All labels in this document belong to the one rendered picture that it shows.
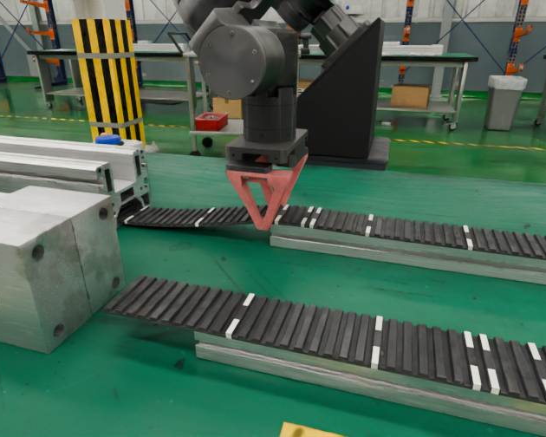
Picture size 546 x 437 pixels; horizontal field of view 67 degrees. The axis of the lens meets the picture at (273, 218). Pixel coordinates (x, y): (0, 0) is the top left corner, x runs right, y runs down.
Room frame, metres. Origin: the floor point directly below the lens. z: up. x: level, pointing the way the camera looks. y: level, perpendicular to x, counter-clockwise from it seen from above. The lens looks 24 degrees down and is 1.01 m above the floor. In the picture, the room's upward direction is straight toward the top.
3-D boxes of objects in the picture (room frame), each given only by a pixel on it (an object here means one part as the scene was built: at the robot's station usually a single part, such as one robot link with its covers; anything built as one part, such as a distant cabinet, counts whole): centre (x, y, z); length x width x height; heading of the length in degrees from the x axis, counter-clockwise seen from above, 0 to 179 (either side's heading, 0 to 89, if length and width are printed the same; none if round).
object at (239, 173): (0.44, 0.01, 0.85); 0.07 x 0.07 x 0.09; 73
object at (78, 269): (0.32, 0.20, 0.83); 0.12 x 0.09 x 0.10; 163
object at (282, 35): (0.44, 0.01, 0.98); 0.07 x 0.06 x 0.07; 162
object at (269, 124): (0.45, 0.00, 0.92); 0.10 x 0.07 x 0.07; 163
